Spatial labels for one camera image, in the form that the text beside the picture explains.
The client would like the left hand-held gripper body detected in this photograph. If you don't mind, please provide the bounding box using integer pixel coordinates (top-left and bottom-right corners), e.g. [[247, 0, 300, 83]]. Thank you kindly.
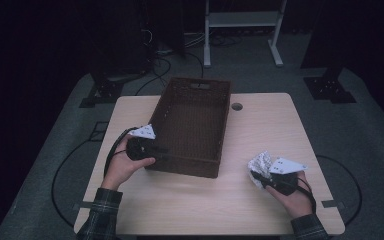
[[125, 123, 159, 162]]

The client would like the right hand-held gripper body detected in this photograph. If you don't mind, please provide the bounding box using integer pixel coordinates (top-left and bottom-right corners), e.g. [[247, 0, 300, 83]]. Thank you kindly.
[[268, 157, 309, 196]]

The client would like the white cloth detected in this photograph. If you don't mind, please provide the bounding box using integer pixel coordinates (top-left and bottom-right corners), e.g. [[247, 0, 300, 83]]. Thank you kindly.
[[247, 150, 274, 190]]

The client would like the brown woven basket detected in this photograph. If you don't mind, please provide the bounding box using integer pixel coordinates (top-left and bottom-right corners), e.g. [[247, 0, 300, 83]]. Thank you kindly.
[[144, 77, 232, 179]]

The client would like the person's right hand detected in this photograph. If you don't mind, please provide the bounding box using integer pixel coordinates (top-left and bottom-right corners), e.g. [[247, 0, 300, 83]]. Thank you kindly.
[[265, 170, 314, 219]]

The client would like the person's left hand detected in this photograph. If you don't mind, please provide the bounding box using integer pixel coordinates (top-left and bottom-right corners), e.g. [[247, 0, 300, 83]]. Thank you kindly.
[[100, 134, 157, 192]]

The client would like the black tape square outline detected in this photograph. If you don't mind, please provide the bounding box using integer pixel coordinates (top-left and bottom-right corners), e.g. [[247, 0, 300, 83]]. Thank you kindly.
[[89, 121, 110, 143]]

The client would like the grey tape strip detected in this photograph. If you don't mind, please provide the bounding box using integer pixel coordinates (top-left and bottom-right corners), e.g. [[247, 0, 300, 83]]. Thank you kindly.
[[321, 199, 345, 209], [72, 201, 95, 211]]

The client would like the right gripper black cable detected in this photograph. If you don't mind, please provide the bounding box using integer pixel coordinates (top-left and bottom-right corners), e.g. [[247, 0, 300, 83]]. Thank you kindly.
[[296, 178, 317, 214]]

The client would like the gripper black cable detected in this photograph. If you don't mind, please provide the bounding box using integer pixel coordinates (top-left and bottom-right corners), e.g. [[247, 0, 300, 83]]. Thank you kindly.
[[103, 126, 138, 178], [296, 178, 317, 214]]

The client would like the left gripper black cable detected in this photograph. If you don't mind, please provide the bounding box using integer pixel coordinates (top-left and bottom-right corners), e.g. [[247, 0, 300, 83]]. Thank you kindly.
[[103, 126, 138, 178]]

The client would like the black stand base plate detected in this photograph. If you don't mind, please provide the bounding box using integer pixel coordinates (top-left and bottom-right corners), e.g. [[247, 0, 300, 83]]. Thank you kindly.
[[303, 66, 358, 104], [78, 76, 124, 109]]

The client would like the black cable tangle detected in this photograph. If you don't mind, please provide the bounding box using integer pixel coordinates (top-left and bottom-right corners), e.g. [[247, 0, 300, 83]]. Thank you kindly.
[[134, 54, 173, 97]]

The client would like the long black floor cable loop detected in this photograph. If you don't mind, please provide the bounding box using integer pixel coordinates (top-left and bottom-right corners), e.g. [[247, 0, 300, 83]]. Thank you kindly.
[[50, 136, 96, 228], [315, 154, 365, 228]]

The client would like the thin black curved cable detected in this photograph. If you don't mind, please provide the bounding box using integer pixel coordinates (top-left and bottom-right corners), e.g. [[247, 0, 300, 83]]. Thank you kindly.
[[183, 51, 204, 79]]

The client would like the white metal stand frame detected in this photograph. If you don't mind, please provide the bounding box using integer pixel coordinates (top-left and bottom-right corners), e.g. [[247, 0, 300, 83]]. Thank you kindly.
[[203, 0, 288, 69]]

